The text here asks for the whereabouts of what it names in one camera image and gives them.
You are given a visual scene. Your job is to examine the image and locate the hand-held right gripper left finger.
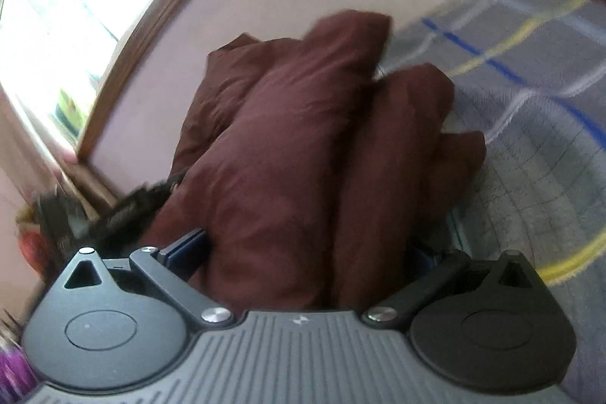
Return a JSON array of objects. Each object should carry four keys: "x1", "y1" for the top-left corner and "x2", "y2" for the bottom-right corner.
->
[{"x1": 61, "y1": 228, "x2": 235, "y2": 330}]

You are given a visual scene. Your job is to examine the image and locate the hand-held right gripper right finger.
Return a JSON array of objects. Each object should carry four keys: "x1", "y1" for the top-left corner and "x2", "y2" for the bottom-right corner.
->
[{"x1": 362, "y1": 249, "x2": 545, "y2": 331}]

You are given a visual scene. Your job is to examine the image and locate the maroon puffer jacket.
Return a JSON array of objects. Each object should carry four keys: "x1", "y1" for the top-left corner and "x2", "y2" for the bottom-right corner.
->
[{"x1": 90, "y1": 9, "x2": 488, "y2": 315}]

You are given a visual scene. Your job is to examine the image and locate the grey plaid bed sheet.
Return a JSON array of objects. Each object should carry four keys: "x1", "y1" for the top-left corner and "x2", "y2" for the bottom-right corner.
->
[{"x1": 379, "y1": 0, "x2": 606, "y2": 404}]

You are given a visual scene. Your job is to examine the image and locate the red and yellow bundle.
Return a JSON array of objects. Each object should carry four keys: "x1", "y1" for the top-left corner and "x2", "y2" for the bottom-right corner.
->
[{"x1": 14, "y1": 191, "x2": 69, "y2": 286}]

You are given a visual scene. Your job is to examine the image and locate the purple cloth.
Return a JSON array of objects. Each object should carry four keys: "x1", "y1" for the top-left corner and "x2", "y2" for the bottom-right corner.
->
[{"x1": 0, "y1": 338, "x2": 37, "y2": 396}]

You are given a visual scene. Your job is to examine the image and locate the window with wooden frame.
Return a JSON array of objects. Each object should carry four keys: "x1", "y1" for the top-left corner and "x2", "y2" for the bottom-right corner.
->
[{"x1": 0, "y1": 0, "x2": 285, "y2": 215}]

